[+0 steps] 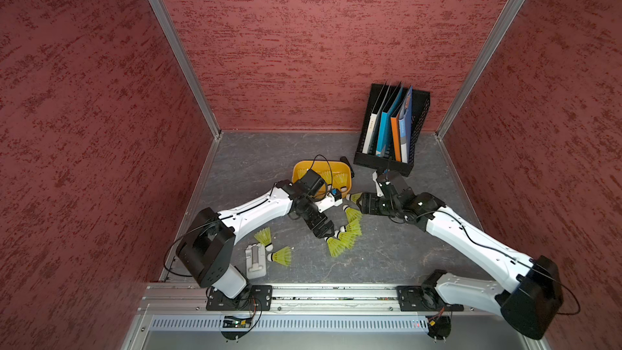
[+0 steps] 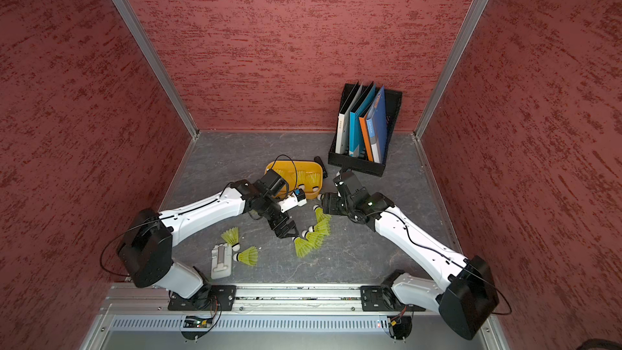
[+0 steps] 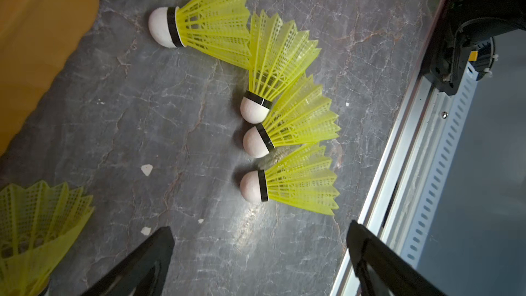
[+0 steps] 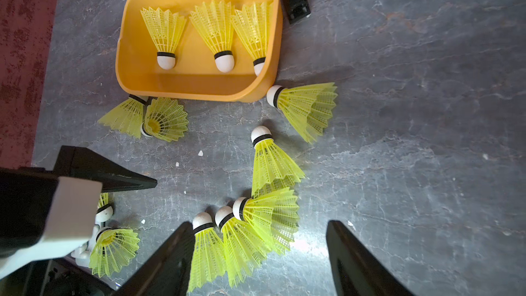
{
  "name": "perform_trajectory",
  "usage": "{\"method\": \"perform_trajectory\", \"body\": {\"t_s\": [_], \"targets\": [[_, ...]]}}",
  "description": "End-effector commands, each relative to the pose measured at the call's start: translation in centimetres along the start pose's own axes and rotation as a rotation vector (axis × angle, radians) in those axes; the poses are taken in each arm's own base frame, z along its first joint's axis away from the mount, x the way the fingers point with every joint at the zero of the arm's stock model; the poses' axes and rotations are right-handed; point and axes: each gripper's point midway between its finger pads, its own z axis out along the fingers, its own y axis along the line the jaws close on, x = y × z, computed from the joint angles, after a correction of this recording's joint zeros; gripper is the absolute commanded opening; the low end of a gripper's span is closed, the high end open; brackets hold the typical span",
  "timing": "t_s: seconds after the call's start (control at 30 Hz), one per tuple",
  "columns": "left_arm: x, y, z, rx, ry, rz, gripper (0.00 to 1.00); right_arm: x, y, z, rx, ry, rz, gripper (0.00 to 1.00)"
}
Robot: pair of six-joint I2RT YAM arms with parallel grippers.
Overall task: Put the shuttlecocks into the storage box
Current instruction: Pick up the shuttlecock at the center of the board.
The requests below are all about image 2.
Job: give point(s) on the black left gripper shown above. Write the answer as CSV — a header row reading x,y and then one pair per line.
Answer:
x,y
282,232

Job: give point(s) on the yellow shuttlecock ten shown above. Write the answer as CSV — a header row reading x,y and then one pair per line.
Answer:
x,y
248,257

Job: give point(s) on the teal book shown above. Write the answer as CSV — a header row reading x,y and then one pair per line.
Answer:
x,y
360,105

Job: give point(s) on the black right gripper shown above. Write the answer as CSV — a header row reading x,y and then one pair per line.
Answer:
x,y
330,202

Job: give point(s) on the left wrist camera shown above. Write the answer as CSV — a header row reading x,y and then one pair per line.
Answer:
x,y
277,189

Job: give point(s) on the right aluminium corner post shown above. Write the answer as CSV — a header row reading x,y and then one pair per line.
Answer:
x,y
470,22

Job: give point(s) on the white book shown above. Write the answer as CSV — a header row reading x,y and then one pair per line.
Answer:
x,y
351,93

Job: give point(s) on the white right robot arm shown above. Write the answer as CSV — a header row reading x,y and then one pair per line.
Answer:
x,y
461,290

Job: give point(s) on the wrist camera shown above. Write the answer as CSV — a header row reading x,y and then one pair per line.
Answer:
x,y
350,183
277,189

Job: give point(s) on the yellow shuttlecock five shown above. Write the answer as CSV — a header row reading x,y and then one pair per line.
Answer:
x,y
321,216

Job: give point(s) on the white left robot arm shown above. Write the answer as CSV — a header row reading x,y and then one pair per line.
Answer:
x,y
146,248

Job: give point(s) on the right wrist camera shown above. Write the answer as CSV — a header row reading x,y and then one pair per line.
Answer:
x,y
350,183

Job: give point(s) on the yellow shuttlecock seven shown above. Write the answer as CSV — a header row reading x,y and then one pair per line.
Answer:
x,y
322,228

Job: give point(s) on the left aluminium corner post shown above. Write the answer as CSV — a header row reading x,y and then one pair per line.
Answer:
x,y
137,31

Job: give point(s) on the blue folder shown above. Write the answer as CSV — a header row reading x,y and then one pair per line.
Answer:
x,y
377,126

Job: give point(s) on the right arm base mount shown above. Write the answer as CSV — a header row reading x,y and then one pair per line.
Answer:
x,y
376,298

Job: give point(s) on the black file holder rack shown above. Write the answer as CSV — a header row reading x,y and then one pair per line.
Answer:
x,y
361,164

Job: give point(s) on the yellow plastic storage box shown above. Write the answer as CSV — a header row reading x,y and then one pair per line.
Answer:
x,y
288,169

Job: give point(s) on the aluminium corner post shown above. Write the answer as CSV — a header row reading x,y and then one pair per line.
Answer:
x,y
137,31
470,22

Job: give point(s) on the yellow shuttlecock eight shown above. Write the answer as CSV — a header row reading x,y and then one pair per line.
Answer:
x,y
311,242

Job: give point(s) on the yellow shuttlecock one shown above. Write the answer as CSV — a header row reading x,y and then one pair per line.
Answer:
x,y
314,181

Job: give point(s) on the orange spine book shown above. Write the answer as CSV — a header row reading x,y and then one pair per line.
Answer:
x,y
366,139

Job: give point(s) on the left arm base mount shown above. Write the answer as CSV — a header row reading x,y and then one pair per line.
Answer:
x,y
214,299

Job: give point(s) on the grey white stapler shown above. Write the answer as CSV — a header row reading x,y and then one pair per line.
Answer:
x,y
222,261

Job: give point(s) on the yellow shuttlecock nine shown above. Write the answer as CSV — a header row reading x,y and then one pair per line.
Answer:
x,y
232,238

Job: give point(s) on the yellow shuttlecock two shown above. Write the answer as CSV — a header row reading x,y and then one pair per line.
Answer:
x,y
302,180

